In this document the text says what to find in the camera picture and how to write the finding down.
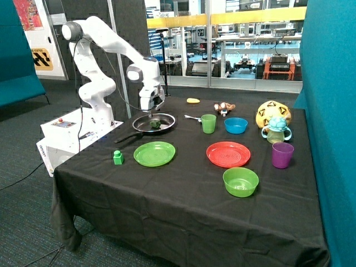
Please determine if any metal spoon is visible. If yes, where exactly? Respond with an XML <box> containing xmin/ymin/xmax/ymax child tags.
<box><xmin>184</xmin><ymin>115</ymin><xmax>202</xmax><ymax>123</ymax></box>

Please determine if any purple cup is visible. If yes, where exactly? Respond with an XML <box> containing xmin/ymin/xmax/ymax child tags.
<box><xmin>272</xmin><ymin>142</ymin><xmax>294</xmax><ymax>169</ymax></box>

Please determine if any yellow soccer ball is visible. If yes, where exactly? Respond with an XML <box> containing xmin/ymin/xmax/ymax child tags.
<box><xmin>255</xmin><ymin>100</ymin><xmax>291</xmax><ymax>129</ymax></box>

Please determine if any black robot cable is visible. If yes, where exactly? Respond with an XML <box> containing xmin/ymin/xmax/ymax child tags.
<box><xmin>72</xmin><ymin>37</ymin><xmax>90</xmax><ymax>152</ymax></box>

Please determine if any blue sippy cup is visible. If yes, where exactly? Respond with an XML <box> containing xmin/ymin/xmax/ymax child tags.
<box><xmin>261</xmin><ymin>117</ymin><xmax>292</xmax><ymax>144</ymax></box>

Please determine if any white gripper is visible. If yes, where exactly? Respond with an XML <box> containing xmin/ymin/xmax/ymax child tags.
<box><xmin>139</xmin><ymin>86</ymin><xmax>165</xmax><ymax>118</ymax></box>

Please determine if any green plate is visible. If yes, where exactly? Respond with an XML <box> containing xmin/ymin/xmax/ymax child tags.
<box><xmin>133</xmin><ymin>141</ymin><xmax>176</xmax><ymax>167</ymax></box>

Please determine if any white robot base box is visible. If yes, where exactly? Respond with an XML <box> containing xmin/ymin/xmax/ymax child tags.
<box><xmin>36</xmin><ymin>107</ymin><xmax>122</xmax><ymax>177</ymax></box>

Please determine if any green cup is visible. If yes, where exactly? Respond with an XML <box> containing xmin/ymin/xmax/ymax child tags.
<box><xmin>201</xmin><ymin>114</ymin><xmax>216</xmax><ymax>134</ymax></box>

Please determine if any black frying pan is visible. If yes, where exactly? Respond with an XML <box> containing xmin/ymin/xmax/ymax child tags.
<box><xmin>115</xmin><ymin>113</ymin><xmax>176</xmax><ymax>144</ymax></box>

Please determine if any green toy block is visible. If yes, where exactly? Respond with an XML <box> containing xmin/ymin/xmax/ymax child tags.
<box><xmin>113</xmin><ymin>150</ymin><xmax>125</xmax><ymax>165</ymax></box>

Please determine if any red plate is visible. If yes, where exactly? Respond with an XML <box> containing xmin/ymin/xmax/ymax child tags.
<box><xmin>206</xmin><ymin>141</ymin><xmax>251</xmax><ymax>168</ymax></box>

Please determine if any black tablecloth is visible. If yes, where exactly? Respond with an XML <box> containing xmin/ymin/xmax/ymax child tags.
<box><xmin>51</xmin><ymin>97</ymin><xmax>330</xmax><ymax>266</ymax></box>

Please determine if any blue bowl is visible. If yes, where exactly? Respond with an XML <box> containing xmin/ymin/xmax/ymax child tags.
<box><xmin>224</xmin><ymin>117</ymin><xmax>248</xmax><ymax>134</ymax></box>

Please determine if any red wall poster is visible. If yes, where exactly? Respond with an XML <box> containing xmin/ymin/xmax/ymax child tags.
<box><xmin>13</xmin><ymin>0</ymin><xmax>43</xmax><ymax>31</ymax></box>

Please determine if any teal sofa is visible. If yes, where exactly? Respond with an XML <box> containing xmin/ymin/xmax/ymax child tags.
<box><xmin>0</xmin><ymin>1</ymin><xmax>46</xmax><ymax>107</ymax></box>

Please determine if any green bowl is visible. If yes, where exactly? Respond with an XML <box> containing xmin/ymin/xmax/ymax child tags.
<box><xmin>222</xmin><ymin>167</ymin><xmax>259</xmax><ymax>197</ymax></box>

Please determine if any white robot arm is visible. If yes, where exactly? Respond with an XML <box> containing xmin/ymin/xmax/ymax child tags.
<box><xmin>62</xmin><ymin>16</ymin><xmax>165</xmax><ymax>125</ymax></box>

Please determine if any green capsicum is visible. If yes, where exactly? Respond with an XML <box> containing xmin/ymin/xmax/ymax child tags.
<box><xmin>149</xmin><ymin>119</ymin><xmax>161</xmax><ymax>129</ymax></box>

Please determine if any brown plush toy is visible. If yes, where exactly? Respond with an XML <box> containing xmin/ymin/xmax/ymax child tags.
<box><xmin>214</xmin><ymin>102</ymin><xmax>236</xmax><ymax>117</ymax></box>

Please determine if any yellow black hazard sign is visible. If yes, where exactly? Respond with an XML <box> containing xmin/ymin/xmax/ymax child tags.
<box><xmin>31</xmin><ymin>48</ymin><xmax>53</xmax><ymax>71</ymax></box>

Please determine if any teal partition panel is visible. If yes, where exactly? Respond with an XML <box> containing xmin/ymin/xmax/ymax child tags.
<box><xmin>295</xmin><ymin>1</ymin><xmax>355</xmax><ymax>266</ymax></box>

